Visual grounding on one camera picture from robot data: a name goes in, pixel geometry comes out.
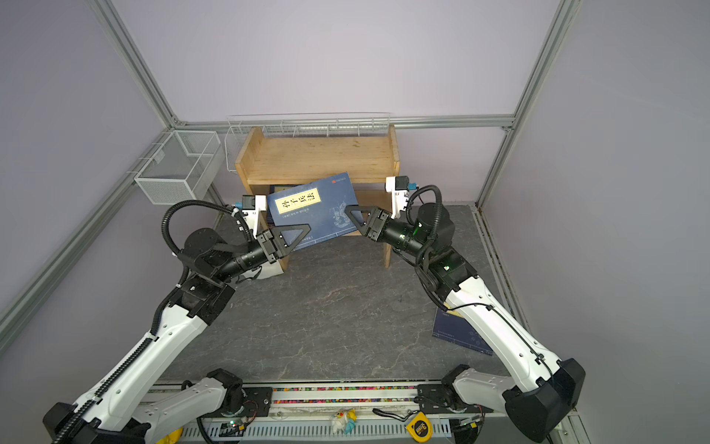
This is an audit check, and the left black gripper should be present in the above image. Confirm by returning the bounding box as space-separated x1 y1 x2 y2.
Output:
213 224 310 283

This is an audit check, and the blue folder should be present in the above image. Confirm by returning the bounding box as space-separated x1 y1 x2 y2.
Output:
267 172 358 251
433 309 494 355

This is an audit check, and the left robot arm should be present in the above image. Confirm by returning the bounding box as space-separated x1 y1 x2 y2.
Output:
43 200 311 443

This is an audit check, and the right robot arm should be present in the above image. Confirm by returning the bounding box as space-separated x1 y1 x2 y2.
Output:
344 185 586 443

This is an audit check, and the white tissue pack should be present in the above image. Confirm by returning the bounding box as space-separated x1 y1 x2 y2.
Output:
253 259 288 280

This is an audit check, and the wooden two-tier shelf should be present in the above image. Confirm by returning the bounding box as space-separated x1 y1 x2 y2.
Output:
235 124 401 273

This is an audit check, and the white mesh box basket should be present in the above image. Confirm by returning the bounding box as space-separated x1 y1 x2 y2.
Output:
135 131 225 205

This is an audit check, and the small colourful toy figure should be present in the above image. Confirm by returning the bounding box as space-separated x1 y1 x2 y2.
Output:
331 410 358 435

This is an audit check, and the yellow tape measure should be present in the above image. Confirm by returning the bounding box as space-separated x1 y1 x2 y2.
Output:
405 412 433 443

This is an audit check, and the yellow banana toy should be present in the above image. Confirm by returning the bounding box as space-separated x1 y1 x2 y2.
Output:
155 427 184 444

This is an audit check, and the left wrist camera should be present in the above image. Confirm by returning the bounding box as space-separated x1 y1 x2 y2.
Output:
231 195 268 238

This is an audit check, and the white wire rack basket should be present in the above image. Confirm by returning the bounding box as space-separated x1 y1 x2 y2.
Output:
224 112 393 173

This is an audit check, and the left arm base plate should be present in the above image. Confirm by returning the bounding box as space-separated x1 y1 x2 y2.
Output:
203 386 274 419

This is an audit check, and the aluminium rail with cable duct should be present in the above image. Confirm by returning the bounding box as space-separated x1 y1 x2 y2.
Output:
99 376 592 444

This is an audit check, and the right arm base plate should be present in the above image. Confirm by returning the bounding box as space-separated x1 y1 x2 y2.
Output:
414 382 492 414

